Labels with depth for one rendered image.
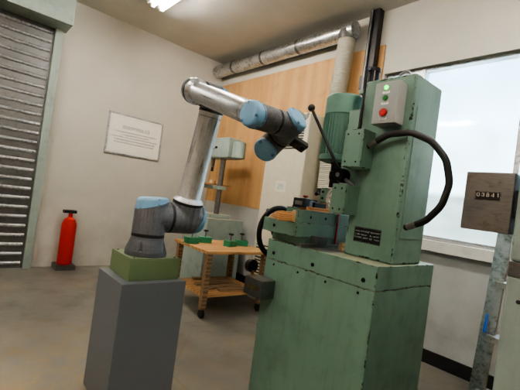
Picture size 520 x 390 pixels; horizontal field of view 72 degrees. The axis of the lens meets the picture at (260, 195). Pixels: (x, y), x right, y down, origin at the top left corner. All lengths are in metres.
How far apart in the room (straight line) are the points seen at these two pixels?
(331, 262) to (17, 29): 3.62
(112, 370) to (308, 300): 0.86
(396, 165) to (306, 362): 0.85
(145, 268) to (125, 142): 2.82
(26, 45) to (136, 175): 1.61
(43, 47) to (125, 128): 1.06
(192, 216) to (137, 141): 2.72
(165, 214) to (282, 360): 0.82
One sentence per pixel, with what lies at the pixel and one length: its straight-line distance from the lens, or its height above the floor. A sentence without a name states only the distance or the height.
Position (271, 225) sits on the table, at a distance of 1.61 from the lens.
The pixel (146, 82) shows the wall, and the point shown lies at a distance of 4.55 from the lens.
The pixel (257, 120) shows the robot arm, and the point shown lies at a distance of 1.17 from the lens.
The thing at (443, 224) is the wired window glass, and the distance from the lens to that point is 2.91.
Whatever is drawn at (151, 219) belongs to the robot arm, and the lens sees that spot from 1.69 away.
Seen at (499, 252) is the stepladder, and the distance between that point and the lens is 2.04.
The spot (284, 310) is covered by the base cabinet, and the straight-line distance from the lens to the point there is 1.63.
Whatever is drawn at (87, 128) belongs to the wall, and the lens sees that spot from 4.26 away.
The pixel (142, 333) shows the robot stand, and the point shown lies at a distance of 1.74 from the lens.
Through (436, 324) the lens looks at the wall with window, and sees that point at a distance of 2.90.
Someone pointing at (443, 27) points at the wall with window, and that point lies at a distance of 3.25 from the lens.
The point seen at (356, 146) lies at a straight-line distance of 1.46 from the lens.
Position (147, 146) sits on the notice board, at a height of 1.40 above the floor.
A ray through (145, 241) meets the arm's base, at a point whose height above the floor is 0.72.
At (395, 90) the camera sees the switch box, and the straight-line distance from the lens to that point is 1.46.
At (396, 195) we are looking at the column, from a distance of 1.43.
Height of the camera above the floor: 0.98
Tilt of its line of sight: 1 degrees up
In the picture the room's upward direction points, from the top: 8 degrees clockwise
